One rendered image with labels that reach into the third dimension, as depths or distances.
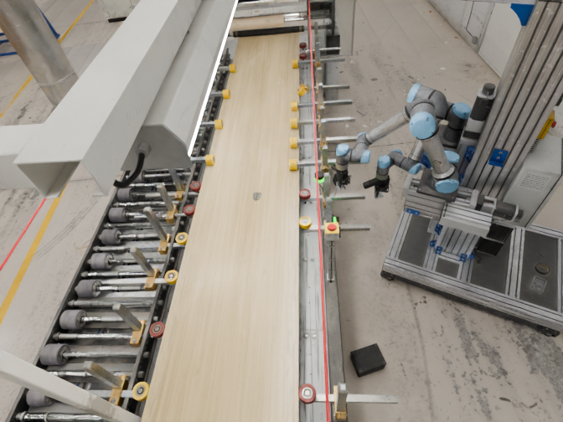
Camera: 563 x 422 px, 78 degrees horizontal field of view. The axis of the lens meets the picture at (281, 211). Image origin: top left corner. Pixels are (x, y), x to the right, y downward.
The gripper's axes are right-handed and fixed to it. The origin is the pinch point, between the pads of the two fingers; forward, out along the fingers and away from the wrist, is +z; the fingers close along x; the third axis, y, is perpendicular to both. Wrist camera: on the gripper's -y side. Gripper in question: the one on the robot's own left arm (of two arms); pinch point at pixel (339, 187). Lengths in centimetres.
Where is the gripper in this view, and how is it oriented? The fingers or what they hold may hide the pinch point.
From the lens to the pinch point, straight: 229.0
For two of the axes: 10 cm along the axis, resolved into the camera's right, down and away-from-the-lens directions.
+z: 1.0, 6.5, 7.6
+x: 9.5, -3.0, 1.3
